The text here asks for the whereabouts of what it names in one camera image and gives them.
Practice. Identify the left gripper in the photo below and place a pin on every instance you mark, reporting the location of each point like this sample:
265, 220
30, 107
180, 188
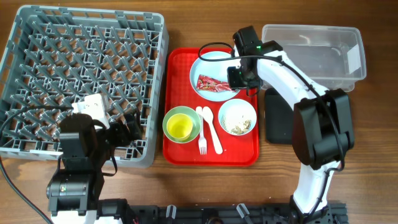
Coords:
124, 138

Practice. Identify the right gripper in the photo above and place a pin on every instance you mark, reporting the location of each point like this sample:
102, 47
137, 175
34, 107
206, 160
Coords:
236, 83

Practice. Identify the yellow cup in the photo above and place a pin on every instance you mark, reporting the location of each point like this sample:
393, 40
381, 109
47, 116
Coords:
179, 126

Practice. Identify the red snack wrapper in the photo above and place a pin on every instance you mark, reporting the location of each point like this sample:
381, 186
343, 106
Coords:
207, 83

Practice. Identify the small light blue bowl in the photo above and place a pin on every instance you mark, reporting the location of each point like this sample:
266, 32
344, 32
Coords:
238, 106

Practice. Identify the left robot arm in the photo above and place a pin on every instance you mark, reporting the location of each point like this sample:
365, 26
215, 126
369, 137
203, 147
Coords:
74, 190

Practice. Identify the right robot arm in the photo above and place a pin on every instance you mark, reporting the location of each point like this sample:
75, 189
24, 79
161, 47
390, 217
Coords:
322, 121

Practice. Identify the grey dishwasher rack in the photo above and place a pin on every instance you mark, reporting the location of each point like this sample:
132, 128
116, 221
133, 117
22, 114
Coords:
56, 56

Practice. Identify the large light blue plate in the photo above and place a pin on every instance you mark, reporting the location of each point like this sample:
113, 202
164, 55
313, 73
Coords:
217, 70

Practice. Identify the green bowl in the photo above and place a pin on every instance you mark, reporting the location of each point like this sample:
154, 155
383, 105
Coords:
194, 117

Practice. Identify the black tray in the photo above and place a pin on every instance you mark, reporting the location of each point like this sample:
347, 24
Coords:
278, 118

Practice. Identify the white plastic fork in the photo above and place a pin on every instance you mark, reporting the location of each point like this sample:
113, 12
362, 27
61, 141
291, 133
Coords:
202, 143

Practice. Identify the white plastic spoon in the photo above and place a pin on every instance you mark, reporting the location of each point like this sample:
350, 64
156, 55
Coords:
208, 117

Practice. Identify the red plastic tray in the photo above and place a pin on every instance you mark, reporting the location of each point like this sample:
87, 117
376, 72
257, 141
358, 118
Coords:
237, 150

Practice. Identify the food scraps and rice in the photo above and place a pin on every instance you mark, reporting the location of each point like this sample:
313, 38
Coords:
236, 124

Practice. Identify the clear plastic bin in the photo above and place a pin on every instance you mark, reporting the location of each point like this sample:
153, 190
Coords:
332, 56

